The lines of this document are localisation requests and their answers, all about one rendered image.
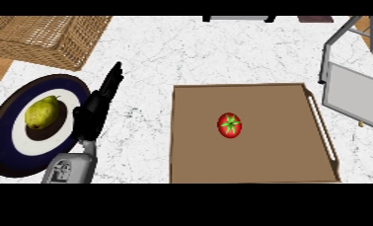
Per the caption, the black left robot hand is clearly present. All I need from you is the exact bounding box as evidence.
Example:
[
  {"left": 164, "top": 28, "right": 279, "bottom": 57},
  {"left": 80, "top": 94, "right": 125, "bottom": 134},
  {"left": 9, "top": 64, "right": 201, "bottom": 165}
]
[{"left": 71, "top": 60, "right": 125, "bottom": 143}]

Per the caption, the brown wooden tray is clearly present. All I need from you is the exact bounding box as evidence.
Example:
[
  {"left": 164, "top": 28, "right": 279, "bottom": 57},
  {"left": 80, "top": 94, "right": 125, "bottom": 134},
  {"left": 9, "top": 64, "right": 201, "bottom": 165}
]
[{"left": 168, "top": 82, "right": 342, "bottom": 185}]

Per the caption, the grey tiered shelf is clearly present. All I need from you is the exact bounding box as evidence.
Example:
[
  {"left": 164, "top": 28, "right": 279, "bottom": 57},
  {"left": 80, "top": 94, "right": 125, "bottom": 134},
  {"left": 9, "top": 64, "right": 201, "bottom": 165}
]
[{"left": 317, "top": 16, "right": 373, "bottom": 128}]

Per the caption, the yellow-green pear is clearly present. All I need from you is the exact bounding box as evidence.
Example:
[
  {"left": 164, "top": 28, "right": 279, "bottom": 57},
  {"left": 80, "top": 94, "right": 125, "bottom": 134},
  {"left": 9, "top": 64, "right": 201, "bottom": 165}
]
[{"left": 24, "top": 95, "right": 62, "bottom": 130}]

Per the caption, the dark blue and white plate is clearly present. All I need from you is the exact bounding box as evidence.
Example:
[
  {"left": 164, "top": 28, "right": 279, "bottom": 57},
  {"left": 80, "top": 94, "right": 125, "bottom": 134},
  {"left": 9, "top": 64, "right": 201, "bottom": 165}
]
[{"left": 0, "top": 73, "right": 93, "bottom": 179}]

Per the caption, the wicker basket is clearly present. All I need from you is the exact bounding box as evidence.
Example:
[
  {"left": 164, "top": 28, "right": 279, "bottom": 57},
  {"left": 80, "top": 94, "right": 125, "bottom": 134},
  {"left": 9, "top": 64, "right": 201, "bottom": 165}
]
[{"left": 0, "top": 16, "right": 114, "bottom": 72}]

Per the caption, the red tomato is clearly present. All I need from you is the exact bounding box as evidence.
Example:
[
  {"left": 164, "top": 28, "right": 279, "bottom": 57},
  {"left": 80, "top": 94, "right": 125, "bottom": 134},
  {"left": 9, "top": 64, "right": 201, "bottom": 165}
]
[{"left": 215, "top": 112, "right": 243, "bottom": 139}]

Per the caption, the grey appliance with black feet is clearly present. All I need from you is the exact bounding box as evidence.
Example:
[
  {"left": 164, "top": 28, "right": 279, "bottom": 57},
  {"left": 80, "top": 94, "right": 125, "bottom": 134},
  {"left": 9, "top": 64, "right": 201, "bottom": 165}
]
[{"left": 201, "top": 16, "right": 279, "bottom": 24}]

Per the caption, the dark brown flat object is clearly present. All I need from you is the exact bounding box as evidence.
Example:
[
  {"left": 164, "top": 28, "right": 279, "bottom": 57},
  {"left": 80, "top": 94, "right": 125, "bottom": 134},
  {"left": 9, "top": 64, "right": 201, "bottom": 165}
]
[{"left": 296, "top": 16, "right": 335, "bottom": 24}]

